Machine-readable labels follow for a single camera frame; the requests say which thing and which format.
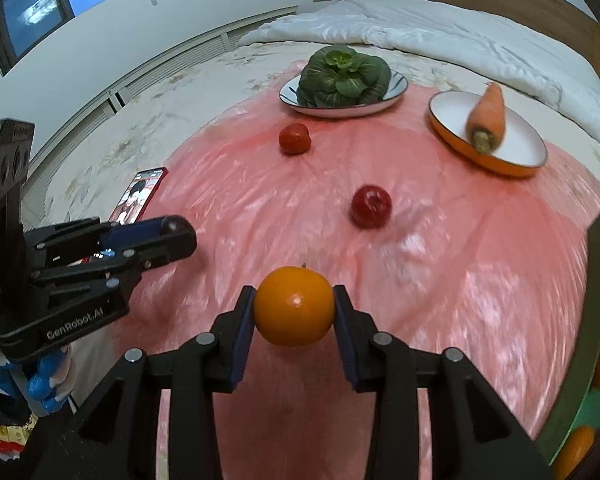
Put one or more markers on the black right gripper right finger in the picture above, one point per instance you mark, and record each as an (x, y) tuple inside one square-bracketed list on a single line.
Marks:
[(473, 433)]

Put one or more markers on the white radiator cover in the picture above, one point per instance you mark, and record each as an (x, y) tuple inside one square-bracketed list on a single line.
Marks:
[(188, 53)]

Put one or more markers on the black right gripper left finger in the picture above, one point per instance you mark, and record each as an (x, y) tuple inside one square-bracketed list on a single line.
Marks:
[(113, 435)]

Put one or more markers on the orange in box corner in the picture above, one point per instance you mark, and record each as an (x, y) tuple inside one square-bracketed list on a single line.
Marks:
[(573, 451)]

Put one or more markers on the white duvet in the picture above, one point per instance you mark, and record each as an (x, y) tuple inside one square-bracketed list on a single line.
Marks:
[(488, 44)]

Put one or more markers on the red tomato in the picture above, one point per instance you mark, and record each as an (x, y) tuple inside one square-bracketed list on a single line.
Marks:
[(294, 139)]

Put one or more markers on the orange carrot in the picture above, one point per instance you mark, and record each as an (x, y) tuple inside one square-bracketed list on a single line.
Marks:
[(486, 123)]

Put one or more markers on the orange white bowl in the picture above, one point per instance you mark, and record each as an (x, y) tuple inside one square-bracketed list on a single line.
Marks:
[(521, 154)]

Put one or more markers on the floral bed sheet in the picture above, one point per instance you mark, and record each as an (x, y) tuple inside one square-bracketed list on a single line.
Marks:
[(87, 178)]

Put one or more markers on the blue white gloved hand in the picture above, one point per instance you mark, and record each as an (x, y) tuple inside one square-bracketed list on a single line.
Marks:
[(50, 385)]

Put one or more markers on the green box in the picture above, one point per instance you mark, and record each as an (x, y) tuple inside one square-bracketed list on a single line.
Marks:
[(578, 402)]

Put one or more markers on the green bok choy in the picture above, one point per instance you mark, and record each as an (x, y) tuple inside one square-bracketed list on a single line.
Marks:
[(338, 77)]

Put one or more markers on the pink plastic sheet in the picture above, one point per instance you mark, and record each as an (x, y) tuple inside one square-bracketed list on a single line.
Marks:
[(493, 266)]

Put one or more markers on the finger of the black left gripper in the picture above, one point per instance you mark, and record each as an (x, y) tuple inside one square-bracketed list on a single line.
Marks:
[(146, 245), (66, 244)]

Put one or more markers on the red smartphone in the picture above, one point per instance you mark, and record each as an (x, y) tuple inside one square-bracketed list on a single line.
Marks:
[(137, 195)]

